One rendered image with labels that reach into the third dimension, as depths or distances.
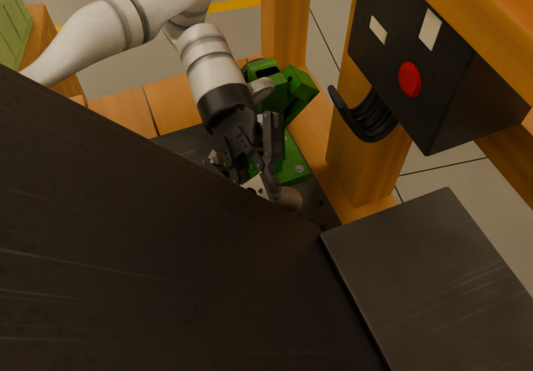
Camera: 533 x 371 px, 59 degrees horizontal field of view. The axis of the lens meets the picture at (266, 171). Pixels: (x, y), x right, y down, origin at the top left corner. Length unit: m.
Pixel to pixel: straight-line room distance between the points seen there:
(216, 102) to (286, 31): 0.58
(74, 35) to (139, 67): 2.02
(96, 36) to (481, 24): 0.45
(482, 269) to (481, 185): 1.70
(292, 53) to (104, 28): 0.66
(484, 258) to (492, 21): 0.31
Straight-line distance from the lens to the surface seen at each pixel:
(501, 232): 2.18
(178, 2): 0.69
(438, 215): 0.60
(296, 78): 0.84
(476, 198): 2.23
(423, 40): 0.45
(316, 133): 1.11
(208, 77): 0.63
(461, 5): 0.38
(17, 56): 1.56
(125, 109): 1.20
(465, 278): 0.57
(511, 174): 0.72
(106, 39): 0.65
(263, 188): 0.56
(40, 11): 1.75
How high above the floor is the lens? 1.73
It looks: 55 degrees down
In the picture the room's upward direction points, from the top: straight up
